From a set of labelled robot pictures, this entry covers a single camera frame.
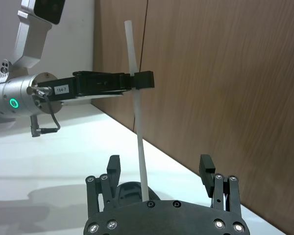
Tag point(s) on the white plastic straw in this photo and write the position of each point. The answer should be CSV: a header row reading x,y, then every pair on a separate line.
x,y
142,156

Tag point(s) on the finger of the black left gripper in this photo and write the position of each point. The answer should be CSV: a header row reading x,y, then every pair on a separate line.
x,y
144,79

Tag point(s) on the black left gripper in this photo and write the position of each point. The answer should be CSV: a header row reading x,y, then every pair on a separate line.
x,y
61,89

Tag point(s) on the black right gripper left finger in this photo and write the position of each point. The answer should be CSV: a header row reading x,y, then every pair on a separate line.
x,y
92,195

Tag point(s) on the dark grey round lid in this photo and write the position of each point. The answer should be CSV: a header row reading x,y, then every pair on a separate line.
x,y
127,192

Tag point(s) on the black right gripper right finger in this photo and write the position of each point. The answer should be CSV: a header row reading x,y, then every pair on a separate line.
x,y
207,175

